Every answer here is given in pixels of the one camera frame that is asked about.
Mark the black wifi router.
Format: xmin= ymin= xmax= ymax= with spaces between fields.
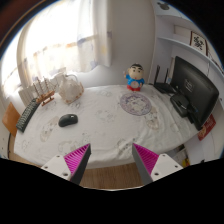
xmin=153 ymin=66 xmax=175 ymax=94

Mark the round purple mouse pad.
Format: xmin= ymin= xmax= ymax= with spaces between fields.
xmin=120 ymin=92 xmax=152 ymax=116

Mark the white patterned tablecloth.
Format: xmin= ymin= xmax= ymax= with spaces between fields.
xmin=14 ymin=85 xmax=197 ymax=169

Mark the framed calligraphy picture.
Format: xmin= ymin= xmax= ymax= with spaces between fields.
xmin=190 ymin=32 xmax=208 ymax=55

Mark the black computer monitor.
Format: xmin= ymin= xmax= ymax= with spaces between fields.
xmin=170 ymin=56 xmax=219 ymax=130

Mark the white wall shelf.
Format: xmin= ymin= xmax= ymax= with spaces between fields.
xmin=148 ymin=0 xmax=224 ymax=109

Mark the wooden ship model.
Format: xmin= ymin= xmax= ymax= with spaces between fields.
xmin=33 ymin=78 xmax=55 ymax=106

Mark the black keyboard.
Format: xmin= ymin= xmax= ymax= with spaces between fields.
xmin=16 ymin=98 xmax=39 ymax=132

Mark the wooden chair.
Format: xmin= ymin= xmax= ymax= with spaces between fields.
xmin=2 ymin=103 xmax=20 ymax=136

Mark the black computer mouse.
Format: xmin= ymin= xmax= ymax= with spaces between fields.
xmin=58 ymin=114 xmax=78 ymax=127

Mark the red box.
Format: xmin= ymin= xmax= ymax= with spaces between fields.
xmin=198 ymin=115 xmax=216 ymax=141

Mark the white sheer curtain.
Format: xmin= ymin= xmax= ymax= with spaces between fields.
xmin=16 ymin=0 xmax=113 ymax=91

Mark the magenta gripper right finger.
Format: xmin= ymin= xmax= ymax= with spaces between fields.
xmin=132 ymin=144 xmax=182 ymax=185

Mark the cartoon boy figurine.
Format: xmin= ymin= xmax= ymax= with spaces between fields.
xmin=124 ymin=63 xmax=145 ymax=92

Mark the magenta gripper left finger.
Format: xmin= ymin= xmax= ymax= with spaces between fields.
xmin=42 ymin=144 xmax=91 ymax=185

